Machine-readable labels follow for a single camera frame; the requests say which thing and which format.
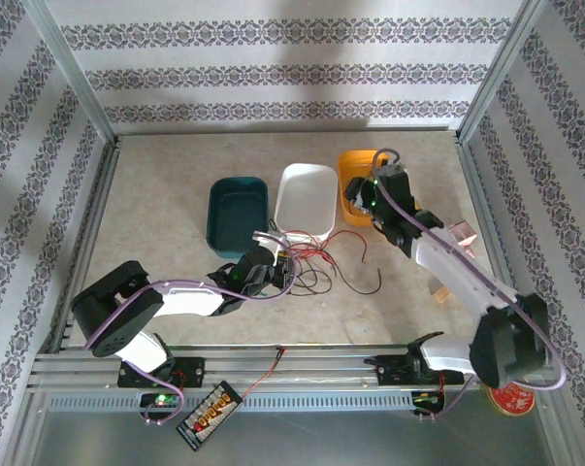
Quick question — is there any thin red cable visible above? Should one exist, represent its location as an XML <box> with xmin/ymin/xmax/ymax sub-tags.
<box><xmin>281</xmin><ymin>229</ymin><xmax>372</xmax><ymax>267</ymax></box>

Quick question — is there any orange plastic bin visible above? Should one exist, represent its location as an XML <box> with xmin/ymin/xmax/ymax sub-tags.
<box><xmin>338</xmin><ymin>149</ymin><xmax>401</xmax><ymax>228</ymax></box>

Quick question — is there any white plastic bin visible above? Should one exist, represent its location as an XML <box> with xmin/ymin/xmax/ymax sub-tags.
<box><xmin>274</xmin><ymin>163</ymin><xmax>340</xmax><ymax>243</ymax></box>

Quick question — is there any teal plastic bin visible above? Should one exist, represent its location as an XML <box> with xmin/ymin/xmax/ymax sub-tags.
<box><xmin>206</xmin><ymin>175</ymin><xmax>270</xmax><ymax>258</ymax></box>

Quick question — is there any pink white gadget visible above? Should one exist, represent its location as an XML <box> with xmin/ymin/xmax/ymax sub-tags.
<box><xmin>449</xmin><ymin>220</ymin><xmax>479</xmax><ymax>259</ymax></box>

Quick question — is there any black power distribution board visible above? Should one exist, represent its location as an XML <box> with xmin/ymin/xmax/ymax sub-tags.
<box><xmin>175</xmin><ymin>380</ymin><xmax>245</xmax><ymax>452</ymax></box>

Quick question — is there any left controller board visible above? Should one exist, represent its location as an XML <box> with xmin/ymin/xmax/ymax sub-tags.
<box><xmin>140</xmin><ymin>391</ymin><xmax>182</xmax><ymax>410</ymax></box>

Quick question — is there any controller board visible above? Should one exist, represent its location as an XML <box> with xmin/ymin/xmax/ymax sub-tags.
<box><xmin>140</xmin><ymin>391</ymin><xmax>182</xmax><ymax>410</ymax></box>
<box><xmin>411</xmin><ymin>390</ymin><xmax>446</xmax><ymax>415</ymax></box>

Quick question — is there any right controller board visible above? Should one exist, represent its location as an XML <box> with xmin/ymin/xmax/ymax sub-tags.
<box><xmin>411</xmin><ymin>390</ymin><xmax>446</xmax><ymax>415</ymax></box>

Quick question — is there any red round tin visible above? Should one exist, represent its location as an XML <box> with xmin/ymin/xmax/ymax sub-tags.
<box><xmin>488</xmin><ymin>383</ymin><xmax>536</xmax><ymax>417</ymax></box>

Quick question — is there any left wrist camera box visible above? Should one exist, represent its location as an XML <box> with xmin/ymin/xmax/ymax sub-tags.
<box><xmin>251</xmin><ymin>231</ymin><xmax>291</xmax><ymax>267</ymax></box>

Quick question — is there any aluminium frame rail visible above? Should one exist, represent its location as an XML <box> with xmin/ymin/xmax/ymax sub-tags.
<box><xmin>49</xmin><ymin>138</ymin><xmax>123</xmax><ymax>351</ymax></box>
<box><xmin>27</xmin><ymin>343</ymin><xmax>560</xmax><ymax>395</ymax></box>
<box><xmin>454</xmin><ymin>135</ymin><xmax>536</xmax><ymax>349</ymax></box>
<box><xmin>114</xmin><ymin>125</ymin><xmax>463</xmax><ymax>140</ymax></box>

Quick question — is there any red orange lead wire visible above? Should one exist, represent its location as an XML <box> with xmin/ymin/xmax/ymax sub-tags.
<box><xmin>241</xmin><ymin>346</ymin><xmax>286</xmax><ymax>401</ymax></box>

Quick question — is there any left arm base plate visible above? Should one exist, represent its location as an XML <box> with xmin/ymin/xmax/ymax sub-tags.
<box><xmin>116</xmin><ymin>356</ymin><xmax>207</xmax><ymax>389</ymax></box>

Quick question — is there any grey slotted cable duct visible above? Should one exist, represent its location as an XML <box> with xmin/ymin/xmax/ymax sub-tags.
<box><xmin>44</xmin><ymin>391</ymin><xmax>492</xmax><ymax>415</ymax></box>

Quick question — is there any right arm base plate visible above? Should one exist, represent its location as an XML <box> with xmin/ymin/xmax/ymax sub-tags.
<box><xmin>364</xmin><ymin>352</ymin><xmax>477</xmax><ymax>387</ymax></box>

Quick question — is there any aluminium frame post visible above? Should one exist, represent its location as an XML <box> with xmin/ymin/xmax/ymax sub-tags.
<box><xmin>452</xmin><ymin>0</ymin><xmax>554</xmax><ymax>143</ymax></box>
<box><xmin>22</xmin><ymin>0</ymin><xmax>123</xmax><ymax>145</ymax></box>

